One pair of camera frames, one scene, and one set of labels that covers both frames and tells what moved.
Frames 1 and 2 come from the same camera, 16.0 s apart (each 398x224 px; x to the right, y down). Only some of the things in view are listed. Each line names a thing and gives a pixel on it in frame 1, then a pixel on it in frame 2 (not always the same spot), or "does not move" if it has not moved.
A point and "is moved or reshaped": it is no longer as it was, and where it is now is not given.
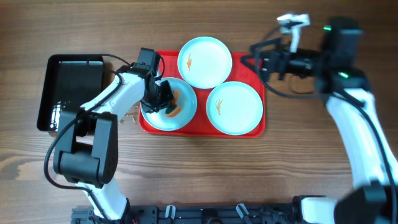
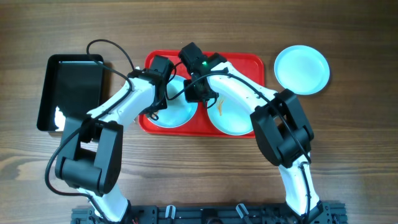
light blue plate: [187, 102] is moved or reshaped
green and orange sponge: [174, 102] → [153, 116]
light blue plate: [234, 108] does not move
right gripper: [277, 61] → [192, 96]
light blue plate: [204, 63] is moved or reshaped
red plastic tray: [242, 70] does not move
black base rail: [275, 213] does not move
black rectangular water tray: [70, 81] does not move
